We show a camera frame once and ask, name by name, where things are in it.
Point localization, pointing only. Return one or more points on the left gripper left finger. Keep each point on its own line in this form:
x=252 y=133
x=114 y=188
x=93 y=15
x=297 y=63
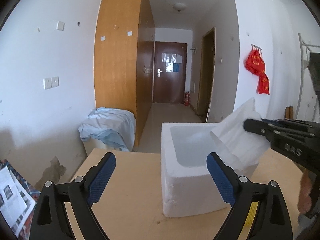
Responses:
x=50 y=220

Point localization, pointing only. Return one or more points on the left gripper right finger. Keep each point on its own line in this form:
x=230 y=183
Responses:
x=271 y=220

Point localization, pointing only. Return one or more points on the yellow foam fruit net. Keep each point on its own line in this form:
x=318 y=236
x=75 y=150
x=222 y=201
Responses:
x=251 y=214

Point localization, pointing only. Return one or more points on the person right hand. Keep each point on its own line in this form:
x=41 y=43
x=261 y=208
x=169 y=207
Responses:
x=304 y=201

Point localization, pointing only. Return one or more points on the patterned side table cloth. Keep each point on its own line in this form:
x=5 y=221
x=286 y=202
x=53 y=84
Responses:
x=30 y=189

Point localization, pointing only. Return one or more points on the printed paper sheets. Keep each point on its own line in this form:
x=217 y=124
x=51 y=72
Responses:
x=16 y=203

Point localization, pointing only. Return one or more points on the red hanging banner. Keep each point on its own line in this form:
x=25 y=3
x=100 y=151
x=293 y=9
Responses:
x=256 y=65

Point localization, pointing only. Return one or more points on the white styrofoam box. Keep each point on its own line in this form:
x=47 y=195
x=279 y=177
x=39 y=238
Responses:
x=187 y=187

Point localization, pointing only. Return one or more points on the light blue cloth pile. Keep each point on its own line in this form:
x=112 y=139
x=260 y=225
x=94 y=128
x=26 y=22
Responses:
x=113 y=127

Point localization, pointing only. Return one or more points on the red fire extinguisher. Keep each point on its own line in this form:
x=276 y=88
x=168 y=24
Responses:
x=187 y=99

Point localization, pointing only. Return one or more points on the dark brown entrance door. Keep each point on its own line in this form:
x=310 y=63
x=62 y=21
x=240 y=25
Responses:
x=170 y=72

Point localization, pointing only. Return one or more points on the ceiling lamp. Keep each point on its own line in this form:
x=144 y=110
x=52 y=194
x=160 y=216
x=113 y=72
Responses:
x=179 y=7

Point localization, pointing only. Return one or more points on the wooden wardrobe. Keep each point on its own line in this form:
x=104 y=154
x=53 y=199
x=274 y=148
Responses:
x=123 y=58

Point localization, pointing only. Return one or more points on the metal bunk bed frame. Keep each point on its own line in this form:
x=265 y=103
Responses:
x=307 y=106

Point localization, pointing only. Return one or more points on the double wall switch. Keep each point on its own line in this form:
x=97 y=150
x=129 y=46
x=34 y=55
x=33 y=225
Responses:
x=50 y=82

